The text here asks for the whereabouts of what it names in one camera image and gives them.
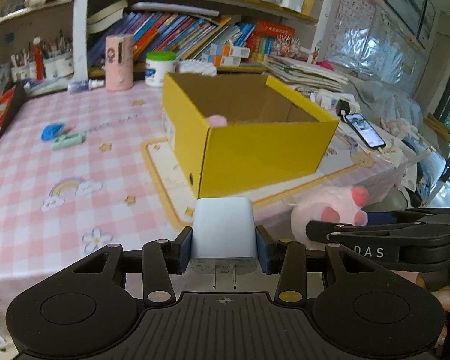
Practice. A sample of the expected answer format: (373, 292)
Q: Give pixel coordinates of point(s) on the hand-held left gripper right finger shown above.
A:
(264, 251)

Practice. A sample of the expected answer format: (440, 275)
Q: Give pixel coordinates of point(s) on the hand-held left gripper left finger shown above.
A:
(184, 251)

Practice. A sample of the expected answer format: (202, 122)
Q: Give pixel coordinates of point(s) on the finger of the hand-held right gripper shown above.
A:
(360, 232)
(382, 218)

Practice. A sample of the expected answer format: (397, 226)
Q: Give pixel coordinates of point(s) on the white charger plug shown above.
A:
(223, 228)

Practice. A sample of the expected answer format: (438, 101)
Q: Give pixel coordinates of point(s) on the pink paw plush toy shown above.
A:
(311, 210)

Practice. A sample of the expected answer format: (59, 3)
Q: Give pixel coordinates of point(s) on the yellow cardboard box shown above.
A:
(255, 157)

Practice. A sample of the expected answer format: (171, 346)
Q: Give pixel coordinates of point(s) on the round pink plush toy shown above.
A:
(216, 120)

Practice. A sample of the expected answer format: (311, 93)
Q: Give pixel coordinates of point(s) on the black smartphone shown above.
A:
(363, 129)

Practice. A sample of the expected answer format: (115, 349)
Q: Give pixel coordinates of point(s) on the pink checked tablecloth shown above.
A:
(78, 202)

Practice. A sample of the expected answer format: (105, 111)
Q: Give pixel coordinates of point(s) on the black charger plug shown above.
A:
(343, 107)

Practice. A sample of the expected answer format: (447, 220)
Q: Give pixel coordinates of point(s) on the small green case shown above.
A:
(68, 141)

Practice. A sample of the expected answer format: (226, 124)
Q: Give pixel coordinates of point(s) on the stack of thin booklets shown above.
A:
(303, 71)

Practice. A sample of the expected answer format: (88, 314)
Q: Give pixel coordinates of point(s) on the white jar with green lid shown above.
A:
(159, 75)

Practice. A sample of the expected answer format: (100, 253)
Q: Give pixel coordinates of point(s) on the small blue toy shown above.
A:
(52, 131)

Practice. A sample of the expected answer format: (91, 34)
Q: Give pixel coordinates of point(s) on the white orange and blue carton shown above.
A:
(232, 50)
(221, 60)

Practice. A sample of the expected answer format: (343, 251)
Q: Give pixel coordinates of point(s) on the pink cartoon cylinder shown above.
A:
(119, 67)

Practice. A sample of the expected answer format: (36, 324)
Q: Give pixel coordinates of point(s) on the row of colourful books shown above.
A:
(165, 30)

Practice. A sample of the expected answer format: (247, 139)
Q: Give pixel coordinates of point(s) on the white pen holder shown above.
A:
(58, 67)
(22, 72)

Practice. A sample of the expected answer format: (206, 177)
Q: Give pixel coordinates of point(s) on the black tray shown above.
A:
(18, 101)

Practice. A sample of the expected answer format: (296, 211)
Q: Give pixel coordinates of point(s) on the wooden bookshelf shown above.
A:
(266, 9)

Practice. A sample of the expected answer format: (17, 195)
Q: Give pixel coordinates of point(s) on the white shelf unit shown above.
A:
(80, 26)

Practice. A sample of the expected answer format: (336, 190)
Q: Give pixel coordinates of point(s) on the alphabet wall poster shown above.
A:
(354, 3)

